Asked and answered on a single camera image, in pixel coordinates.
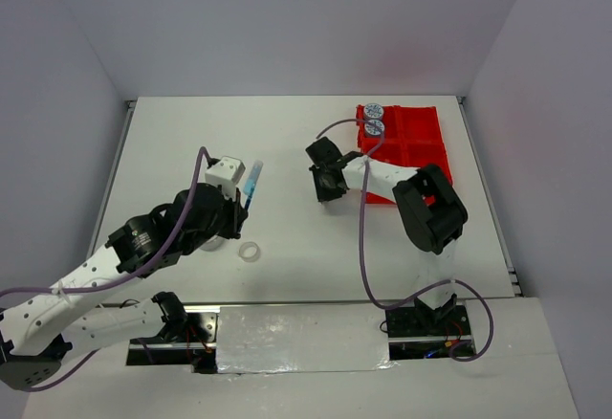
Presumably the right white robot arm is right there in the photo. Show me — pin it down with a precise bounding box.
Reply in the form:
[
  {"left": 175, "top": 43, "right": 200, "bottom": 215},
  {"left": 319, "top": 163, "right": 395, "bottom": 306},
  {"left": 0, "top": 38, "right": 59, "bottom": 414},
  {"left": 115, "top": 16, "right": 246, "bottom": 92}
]
[{"left": 306, "top": 137, "right": 468, "bottom": 334}]

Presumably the red compartment bin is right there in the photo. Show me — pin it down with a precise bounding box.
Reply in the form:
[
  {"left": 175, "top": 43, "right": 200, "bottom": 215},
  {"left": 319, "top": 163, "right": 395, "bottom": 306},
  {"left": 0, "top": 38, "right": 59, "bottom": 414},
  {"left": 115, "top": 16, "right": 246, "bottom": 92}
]
[{"left": 356, "top": 104, "right": 453, "bottom": 183}]

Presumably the blue highlighter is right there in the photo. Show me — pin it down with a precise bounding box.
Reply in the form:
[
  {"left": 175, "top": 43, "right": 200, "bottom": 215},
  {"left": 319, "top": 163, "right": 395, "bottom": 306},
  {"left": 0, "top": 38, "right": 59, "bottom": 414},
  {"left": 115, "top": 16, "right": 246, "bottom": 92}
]
[{"left": 243, "top": 160, "right": 264, "bottom": 198}]

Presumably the small clear tape roll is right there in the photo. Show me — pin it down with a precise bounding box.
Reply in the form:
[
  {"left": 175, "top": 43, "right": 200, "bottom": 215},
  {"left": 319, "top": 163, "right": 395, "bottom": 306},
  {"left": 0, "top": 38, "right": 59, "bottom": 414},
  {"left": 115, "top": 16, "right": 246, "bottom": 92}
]
[{"left": 238, "top": 241, "right": 261, "bottom": 263}]

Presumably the blue patterned tape roll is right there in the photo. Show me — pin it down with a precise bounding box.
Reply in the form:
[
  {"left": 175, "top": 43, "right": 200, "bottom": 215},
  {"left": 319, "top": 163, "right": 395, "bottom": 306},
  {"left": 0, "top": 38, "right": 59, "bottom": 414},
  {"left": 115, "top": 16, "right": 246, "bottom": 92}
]
[
  {"left": 362, "top": 103, "right": 384, "bottom": 121},
  {"left": 363, "top": 120, "right": 385, "bottom": 138}
]

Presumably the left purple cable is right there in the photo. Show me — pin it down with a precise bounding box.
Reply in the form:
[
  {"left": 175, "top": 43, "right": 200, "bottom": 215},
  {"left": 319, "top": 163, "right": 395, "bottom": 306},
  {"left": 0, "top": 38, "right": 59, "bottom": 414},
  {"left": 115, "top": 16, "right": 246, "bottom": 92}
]
[{"left": 0, "top": 146, "right": 224, "bottom": 394}]

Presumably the silver foil panel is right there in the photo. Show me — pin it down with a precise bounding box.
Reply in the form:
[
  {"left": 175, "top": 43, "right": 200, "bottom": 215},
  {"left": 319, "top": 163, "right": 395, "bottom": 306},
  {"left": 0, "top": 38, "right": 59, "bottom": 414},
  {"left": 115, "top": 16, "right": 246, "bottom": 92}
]
[{"left": 216, "top": 304, "right": 392, "bottom": 374}]

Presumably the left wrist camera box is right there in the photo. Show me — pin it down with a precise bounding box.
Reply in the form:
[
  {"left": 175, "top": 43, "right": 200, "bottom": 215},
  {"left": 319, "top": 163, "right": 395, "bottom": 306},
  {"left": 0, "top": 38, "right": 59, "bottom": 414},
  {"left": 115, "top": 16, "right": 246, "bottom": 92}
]
[{"left": 205, "top": 156, "right": 246, "bottom": 201}]

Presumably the large grey tape roll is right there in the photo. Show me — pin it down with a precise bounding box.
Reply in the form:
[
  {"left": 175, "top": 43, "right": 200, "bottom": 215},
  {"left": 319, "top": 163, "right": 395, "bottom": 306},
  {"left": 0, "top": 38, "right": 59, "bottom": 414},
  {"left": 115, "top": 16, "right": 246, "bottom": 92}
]
[{"left": 200, "top": 236, "right": 225, "bottom": 252}]

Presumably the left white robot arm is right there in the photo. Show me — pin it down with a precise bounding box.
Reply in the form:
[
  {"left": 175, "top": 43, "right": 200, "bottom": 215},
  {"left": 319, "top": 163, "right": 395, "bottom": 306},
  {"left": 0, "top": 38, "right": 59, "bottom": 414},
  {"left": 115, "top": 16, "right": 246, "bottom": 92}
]
[{"left": 1, "top": 184, "right": 248, "bottom": 392}]

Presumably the purple cable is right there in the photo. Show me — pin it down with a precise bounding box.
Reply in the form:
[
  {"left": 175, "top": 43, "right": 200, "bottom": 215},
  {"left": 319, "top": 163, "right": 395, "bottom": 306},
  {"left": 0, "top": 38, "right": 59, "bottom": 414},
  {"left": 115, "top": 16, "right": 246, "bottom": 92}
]
[
  {"left": 318, "top": 119, "right": 498, "bottom": 362},
  {"left": 0, "top": 146, "right": 224, "bottom": 394}
]

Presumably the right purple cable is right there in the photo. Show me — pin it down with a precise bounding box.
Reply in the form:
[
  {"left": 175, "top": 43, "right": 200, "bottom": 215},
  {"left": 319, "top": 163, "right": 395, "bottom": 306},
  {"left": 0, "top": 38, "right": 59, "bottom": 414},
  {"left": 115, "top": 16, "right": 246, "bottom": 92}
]
[{"left": 318, "top": 119, "right": 498, "bottom": 362}]

